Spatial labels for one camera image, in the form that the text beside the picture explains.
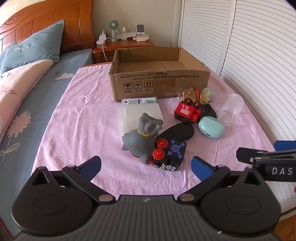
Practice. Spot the blue pillow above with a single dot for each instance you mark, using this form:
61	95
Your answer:
34	46

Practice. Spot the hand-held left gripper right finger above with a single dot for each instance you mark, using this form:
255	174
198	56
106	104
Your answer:
201	168

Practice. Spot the black rectangular block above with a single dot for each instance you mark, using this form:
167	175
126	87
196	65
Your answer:
210	110

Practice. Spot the teal earbud case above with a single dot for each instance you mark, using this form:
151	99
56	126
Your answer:
210	127

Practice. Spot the white power strip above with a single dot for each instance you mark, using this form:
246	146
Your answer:
103	41

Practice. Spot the brown cardboard box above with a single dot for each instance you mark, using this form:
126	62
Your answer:
161	81

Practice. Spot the wooden headboard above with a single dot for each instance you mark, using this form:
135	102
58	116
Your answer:
69	18

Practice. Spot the white plastic container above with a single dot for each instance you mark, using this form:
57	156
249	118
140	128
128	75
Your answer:
129	115

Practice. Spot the pink floral quilt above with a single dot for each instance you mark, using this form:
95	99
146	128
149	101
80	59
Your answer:
18	78

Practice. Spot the grey cat toy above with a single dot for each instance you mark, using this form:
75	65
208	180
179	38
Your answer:
136	141

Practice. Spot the pink bed sheet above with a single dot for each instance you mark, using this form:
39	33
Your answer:
81	127

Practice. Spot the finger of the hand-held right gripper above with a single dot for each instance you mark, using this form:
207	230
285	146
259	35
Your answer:
285	145
249	154

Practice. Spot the red toy train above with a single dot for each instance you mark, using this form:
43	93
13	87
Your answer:
185	111

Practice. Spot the phone on white stand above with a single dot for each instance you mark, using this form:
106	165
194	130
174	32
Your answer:
140	31

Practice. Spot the black oval case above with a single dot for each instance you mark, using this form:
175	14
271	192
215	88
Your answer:
181	131

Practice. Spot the small green desk fan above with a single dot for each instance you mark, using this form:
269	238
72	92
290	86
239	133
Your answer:
113	27

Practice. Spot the dark blue toy train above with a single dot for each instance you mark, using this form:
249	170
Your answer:
177	150

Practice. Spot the white louvred closet door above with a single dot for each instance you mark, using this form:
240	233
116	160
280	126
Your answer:
203	30
266	58

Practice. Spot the small clear spray bottle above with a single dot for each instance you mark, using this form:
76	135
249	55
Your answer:
124	33

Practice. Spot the wooden nightstand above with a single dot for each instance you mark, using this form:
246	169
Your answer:
111	51

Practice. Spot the clear flat case white label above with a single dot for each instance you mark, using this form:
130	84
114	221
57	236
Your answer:
138	101

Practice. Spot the jar of yellow capsules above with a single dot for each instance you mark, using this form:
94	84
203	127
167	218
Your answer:
205	96

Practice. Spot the blue-grey flowered bedsheet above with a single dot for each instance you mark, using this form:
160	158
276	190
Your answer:
46	90

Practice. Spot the white plug charger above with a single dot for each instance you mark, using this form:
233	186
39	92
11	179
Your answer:
103	35

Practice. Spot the clear plastic bottle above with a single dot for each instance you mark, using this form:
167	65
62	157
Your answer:
231	104

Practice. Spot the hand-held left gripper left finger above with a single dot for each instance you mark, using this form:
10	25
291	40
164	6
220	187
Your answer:
91	166

